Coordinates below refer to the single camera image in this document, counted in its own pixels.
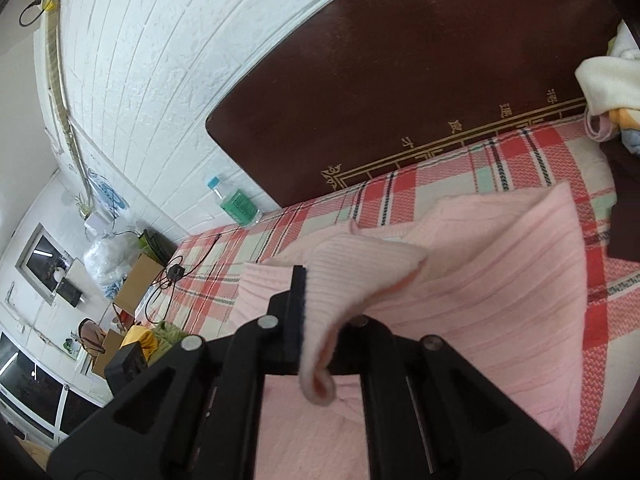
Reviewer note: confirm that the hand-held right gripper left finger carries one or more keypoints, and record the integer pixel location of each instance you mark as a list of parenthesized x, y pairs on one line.
[(299, 305)]

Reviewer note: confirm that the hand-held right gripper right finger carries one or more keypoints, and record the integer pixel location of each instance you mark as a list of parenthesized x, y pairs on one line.
[(400, 360)]

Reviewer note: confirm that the pink knit sweater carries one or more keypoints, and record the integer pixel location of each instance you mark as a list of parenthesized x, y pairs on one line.
[(475, 270)]

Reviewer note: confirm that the green liquid plastic bottle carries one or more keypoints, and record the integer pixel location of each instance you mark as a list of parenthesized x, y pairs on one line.
[(236, 204)]

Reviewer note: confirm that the yellow cloth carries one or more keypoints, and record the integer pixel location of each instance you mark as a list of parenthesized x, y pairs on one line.
[(141, 338)]

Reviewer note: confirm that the cardboard box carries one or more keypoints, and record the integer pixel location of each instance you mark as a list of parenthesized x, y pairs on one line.
[(136, 280)]

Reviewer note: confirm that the black box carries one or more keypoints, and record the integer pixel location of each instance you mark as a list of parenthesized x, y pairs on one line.
[(125, 363)]

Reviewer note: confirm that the clear plastic bag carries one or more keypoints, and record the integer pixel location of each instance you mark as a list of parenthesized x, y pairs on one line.
[(106, 258)]

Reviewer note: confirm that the plaid bed sheet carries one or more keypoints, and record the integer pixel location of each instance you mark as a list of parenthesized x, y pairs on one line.
[(500, 160)]

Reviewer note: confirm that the dark wooden headboard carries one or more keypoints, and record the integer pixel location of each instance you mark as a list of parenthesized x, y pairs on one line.
[(400, 75)]

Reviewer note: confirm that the window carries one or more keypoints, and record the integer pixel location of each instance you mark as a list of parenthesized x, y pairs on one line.
[(37, 260)]

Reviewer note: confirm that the dark brown cloth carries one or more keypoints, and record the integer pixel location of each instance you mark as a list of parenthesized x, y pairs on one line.
[(625, 200)]

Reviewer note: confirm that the cream white cloth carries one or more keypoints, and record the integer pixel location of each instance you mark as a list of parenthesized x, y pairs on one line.
[(607, 82)]

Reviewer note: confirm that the wall pipe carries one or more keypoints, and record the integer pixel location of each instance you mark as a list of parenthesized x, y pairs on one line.
[(65, 110)]

